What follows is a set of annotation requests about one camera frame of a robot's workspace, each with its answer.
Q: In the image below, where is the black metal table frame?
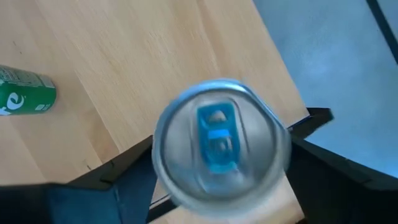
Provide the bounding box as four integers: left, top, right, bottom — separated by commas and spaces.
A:
287, 107, 335, 139

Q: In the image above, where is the teal slim energy drink can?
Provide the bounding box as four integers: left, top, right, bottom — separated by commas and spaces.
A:
151, 78, 293, 218

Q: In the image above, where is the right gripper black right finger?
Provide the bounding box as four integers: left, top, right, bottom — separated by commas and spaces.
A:
285, 136, 398, 224

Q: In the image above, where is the green Sprite can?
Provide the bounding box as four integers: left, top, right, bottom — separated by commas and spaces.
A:
0, 64, 58, 116

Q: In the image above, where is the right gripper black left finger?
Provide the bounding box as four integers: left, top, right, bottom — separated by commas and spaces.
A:
0, 134, 159, 224

